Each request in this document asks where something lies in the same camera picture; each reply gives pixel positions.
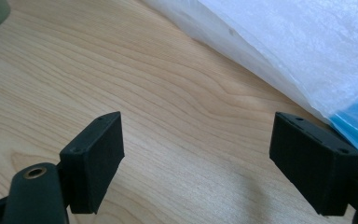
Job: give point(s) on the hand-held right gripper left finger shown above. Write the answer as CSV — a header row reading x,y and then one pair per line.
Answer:
x,y
90,165

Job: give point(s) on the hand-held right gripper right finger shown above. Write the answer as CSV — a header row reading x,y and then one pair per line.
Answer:
x,y
310,161

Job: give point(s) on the white plastic bag blue rim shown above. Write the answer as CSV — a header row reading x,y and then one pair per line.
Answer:
x,y
292,46

